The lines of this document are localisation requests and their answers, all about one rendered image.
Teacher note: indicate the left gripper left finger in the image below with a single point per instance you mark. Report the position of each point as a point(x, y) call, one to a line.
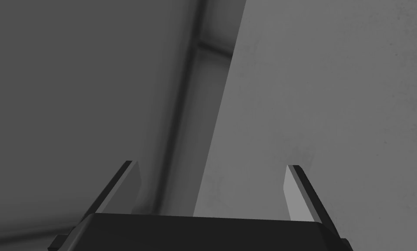
point(119, 193)

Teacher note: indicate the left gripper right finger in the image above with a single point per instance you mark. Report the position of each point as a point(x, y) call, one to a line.
point(300, 198)

